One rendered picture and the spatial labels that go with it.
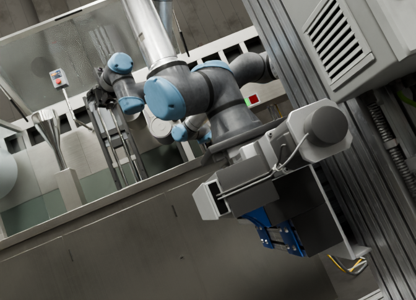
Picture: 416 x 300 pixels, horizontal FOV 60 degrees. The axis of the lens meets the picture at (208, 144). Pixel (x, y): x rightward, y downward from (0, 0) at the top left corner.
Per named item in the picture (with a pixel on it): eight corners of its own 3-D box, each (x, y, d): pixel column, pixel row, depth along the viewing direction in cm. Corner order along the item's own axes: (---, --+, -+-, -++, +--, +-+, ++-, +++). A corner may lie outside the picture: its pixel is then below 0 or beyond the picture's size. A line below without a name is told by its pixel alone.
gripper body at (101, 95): (93, 111, 134) (102, 96, 124) (89, 90, 136) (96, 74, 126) (113, 110, 138) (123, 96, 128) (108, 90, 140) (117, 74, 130)
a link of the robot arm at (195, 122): (256, 65, 127) (179, 150, 151) (269, 67, 136) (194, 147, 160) (237, 42, 131) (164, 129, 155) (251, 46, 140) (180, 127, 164)
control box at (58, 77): (53, 87, 198) (47, 71, 200) (58, 91, 205) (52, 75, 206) (65, 82, 198) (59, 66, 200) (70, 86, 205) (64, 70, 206)
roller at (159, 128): (154, 140, 193) (146, 120, 195) (161, 147, 218) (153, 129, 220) (174, 131, 194) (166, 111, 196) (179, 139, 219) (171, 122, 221)
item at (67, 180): (64, 222, 190) (30, 125, 199) (73, 221, 204) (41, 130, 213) (88, 211, 191) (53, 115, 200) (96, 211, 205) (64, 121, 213)
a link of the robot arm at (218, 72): (253, 95, 100) (234, 53, 102) (216, 104, 93) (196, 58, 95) (229, 113, 110) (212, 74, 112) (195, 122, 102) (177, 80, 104)
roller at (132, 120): (121, 125, 195) (111, 102, 198) (130, 133, 220) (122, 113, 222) (144, 115, 196) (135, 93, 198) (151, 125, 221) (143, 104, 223)
